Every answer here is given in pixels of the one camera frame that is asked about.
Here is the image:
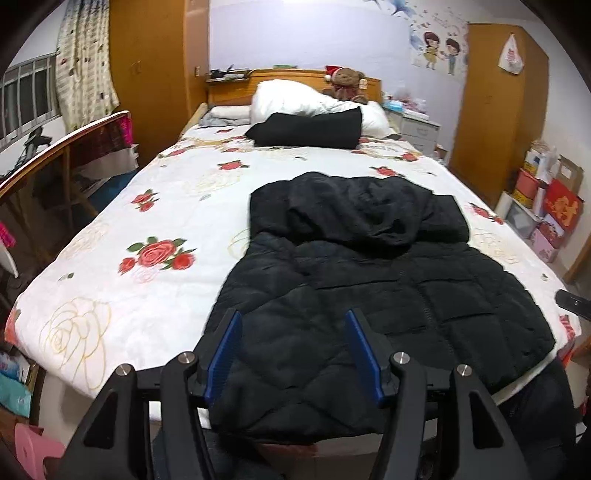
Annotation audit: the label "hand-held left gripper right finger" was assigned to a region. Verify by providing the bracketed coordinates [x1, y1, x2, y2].
[344, 308, 532, 480]

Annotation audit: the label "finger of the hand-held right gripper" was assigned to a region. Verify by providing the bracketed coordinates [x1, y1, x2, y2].
[555, 289, 591, 320]

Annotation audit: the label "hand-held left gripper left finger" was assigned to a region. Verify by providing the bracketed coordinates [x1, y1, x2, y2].
[60, 308, 245, 480]

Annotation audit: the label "black puffer jacket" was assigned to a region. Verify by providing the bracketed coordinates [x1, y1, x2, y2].
[203, 172, 557, 446]

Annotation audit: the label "pink floral box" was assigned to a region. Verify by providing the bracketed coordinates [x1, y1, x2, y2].
[531, 222, 568, 264]

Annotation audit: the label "clear storage box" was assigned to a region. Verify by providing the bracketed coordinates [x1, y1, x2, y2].
[505, 200, 541, 238]

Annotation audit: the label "red gift box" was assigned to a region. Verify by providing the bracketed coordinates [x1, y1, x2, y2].
[542, 179, 585, 232]

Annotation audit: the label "person's dark pants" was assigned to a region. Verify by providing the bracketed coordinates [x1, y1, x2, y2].
[148, 360, 578, 480]

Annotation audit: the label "cardboard box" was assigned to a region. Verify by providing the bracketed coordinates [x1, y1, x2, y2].
[556, 154, 583, 195]

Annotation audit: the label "white paper bags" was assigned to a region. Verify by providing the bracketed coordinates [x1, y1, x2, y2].
[524, 141, 559, 178]

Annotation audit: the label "bed with floral sheet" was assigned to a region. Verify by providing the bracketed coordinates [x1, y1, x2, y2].
[4, 122, 583, 416]

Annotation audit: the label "wooden wardrobe with hanging bag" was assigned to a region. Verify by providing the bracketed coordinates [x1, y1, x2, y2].
[450, 23, 550, 208]

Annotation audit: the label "pink plastic stool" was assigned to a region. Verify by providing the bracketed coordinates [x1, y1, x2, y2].
[14, 424, 65, 480]

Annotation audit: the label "grey nightstand drawers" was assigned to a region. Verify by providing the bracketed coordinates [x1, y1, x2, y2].
[401, 113, 441, 155]

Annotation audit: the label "grey cloth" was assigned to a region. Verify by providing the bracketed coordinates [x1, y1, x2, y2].
[196, 115, 252, 130]

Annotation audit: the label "black folded cloth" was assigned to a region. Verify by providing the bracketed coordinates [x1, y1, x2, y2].
[245, 108, 363, 149]

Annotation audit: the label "pink striped cloth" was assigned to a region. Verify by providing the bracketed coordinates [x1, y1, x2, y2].
[76, 115, 139, 185]

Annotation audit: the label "small white pillow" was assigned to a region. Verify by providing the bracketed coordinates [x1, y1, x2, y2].
[205, 105, 252, 125]

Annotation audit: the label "white plastic bag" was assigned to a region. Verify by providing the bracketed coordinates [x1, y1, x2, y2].
[498, 33, 525, 75]

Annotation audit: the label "nightstand clutter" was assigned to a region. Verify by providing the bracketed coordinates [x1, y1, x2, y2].
[383, 88, 428, 116]

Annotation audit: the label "white duvet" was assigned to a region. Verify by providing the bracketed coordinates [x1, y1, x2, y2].
[249, 79, 393, 139]

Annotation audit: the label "wooden desk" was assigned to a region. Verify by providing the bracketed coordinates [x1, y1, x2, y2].
[0, 111, 132, 259]

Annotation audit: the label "brown teddy bear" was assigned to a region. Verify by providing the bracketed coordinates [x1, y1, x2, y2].
[322, 65, 369, 103]

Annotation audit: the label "headboard shelf clutter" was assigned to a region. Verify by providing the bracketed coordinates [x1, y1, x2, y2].
[208, 69, 252, 84]

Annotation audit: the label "wooden wardrobe beside curtain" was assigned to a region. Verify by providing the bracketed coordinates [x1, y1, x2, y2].
[108, 0, 211, 167]

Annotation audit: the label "wooden headboard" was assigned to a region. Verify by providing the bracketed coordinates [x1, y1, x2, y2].
[205, 68, 383, 112]

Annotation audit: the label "patterned cream curtain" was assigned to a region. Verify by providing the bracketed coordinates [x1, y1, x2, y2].
[55, 0, 122, 132]

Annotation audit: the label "barred window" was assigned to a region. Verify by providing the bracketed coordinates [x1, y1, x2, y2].
[0, 53, 61, 144]

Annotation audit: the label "cartoon wall sticker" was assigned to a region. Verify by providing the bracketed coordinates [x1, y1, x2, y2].
[409, 0, 469, 77]

